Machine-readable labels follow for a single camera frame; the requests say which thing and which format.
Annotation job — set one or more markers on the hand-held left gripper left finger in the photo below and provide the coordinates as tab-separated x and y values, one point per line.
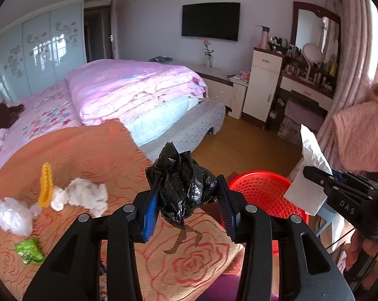
151	213

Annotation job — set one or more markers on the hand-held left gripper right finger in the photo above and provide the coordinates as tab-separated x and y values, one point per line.
228	207

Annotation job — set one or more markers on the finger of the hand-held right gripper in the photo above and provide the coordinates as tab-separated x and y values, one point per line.
355	180
316	177

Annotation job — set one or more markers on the white paper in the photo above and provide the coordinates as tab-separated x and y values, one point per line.
311	150

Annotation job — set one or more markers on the red plastic mesh basket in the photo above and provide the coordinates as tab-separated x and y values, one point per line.
261	191

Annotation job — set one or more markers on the brown thin strip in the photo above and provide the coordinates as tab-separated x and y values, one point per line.
181	240

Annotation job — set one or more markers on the black plastic bag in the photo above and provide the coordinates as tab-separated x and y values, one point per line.
179	182

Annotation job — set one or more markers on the white tissue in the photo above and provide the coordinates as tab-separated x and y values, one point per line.
85	194

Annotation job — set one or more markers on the green snack wrapper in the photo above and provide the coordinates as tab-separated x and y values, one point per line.
29	250

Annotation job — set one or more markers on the clear plastic bag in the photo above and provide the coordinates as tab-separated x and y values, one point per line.
10	216

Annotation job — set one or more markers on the person's right hand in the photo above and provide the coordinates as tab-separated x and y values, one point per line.
356	252

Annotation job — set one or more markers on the light blue plastic stool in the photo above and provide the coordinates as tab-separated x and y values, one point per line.
325	222

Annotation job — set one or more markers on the pink fleece garment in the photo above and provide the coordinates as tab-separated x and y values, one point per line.
358	131

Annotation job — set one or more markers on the woven storage basket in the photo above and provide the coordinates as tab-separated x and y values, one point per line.
292	128

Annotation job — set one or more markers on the purple cushioned stool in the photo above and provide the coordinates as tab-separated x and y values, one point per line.
301	113

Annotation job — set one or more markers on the orange rose-pattern blanket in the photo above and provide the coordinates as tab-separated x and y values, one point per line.
98	153

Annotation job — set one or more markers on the bed with grey skirt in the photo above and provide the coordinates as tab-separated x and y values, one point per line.
182	131

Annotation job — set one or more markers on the vanity desk with drawer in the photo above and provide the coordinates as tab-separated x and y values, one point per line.
301	87

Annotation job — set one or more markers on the light blue pillow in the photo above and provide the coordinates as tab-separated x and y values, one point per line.
157	119

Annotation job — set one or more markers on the row of cosmetic bottles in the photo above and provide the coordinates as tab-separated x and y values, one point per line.
323	76

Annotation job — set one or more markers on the tall white cabinet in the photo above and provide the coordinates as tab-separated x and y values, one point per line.
261	91

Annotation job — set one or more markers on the low cream television cabinet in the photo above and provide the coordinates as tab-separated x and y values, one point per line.
220	91

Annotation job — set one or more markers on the small pink box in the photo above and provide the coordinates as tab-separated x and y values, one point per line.
244	75

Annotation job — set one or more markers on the round standing makeup mirror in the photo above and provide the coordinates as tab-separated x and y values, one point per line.
312	52

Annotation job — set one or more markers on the stack of books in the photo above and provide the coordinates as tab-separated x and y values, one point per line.
237	78

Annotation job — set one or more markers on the pink folded duvet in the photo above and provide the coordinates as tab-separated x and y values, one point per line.
129	84

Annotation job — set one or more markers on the pink patterned curtain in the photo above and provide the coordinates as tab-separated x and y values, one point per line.
355	37

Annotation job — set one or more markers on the pink floral bedsheet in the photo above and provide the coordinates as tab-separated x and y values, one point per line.
44	113

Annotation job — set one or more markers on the rose in glass vase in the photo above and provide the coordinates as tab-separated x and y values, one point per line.
209	61

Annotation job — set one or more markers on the pink thermos bottle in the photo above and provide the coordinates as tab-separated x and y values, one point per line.
263	39

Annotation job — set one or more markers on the wooden-framed vanity mirror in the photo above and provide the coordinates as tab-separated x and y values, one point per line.
311	28

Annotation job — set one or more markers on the brown plush toy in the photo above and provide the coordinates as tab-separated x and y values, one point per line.
0	117

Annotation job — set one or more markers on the dark wooden door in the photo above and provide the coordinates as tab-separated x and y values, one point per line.
98	34

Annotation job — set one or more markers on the glass floral wardrobe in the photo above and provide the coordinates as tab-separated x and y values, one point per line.
41	53

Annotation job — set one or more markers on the wall-mounted black television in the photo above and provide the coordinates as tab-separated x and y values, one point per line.
210	22

